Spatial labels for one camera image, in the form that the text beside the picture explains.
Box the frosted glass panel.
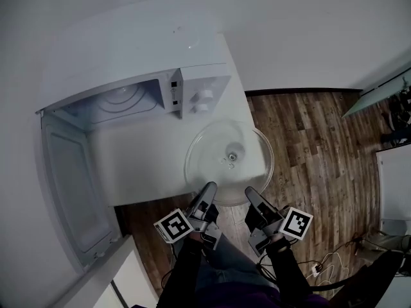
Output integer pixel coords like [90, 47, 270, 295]
[340, 65, 411, 119]

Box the white flat panel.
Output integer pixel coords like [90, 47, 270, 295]
[374, 146, 411, 235]

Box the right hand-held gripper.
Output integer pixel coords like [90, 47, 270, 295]
[244, 186, 314, 258]

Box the person's purple sweatshirt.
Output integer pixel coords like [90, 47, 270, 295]
[130, 284, 331, 308]

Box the person's left forearm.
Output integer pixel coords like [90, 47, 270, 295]
[159, 235, 206, 308]

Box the person's blue jeans leg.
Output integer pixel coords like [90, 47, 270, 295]
[192, 232, 283, 301]

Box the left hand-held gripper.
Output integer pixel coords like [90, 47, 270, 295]
[153, 181, 222, 250]

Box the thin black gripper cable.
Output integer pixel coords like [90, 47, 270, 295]
[160, 266, 180, 290]
[255, 253, 282, 284]

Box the thick black cable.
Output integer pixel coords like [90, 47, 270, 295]
[308, 276, 356, 292]

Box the white floor cable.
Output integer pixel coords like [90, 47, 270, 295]
[304, 251, 351, 284]

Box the person's right forearm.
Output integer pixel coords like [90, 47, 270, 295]
[265, 241, 322, 308]

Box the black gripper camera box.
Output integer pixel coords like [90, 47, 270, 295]
[205, 203, 220, 226]

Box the pile of dark equipment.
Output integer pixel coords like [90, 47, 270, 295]
[380, 85, 411, 147]

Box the black floor cable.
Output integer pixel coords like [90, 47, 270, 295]
[345, 232, 402, 256]

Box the round glass turntable plate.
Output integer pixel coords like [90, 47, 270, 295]
[183, 117, 275, 207]

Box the white microwave oven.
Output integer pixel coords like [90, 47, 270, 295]
[34, 3, 232, 134]

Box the white cabinet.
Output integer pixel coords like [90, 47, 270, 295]
[110, 235, 161, 308]

